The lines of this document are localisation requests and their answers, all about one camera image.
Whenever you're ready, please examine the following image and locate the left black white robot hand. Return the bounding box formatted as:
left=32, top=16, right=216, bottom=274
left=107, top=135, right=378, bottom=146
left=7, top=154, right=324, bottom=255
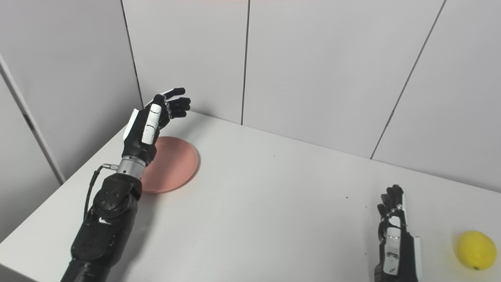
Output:
left=122, top=87, right=191, bottom=166

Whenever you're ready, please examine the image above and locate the pink round plate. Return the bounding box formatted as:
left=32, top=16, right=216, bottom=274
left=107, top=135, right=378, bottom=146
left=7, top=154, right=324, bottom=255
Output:
left=140, top=136, right=199, bottom=193

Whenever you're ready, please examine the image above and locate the yellow lemon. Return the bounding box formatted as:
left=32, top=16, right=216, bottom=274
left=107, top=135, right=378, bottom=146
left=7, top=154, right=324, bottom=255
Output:
left=456, top=231, right=497, bottom=271

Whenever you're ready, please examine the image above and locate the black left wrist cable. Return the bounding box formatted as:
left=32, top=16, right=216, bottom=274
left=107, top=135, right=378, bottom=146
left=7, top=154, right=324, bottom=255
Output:
left=83, top=164, right=119, bottom=220

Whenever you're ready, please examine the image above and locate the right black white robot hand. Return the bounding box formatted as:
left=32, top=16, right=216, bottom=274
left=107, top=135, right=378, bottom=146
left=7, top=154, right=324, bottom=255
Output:
left=374, top=184, right=422, bottom=282

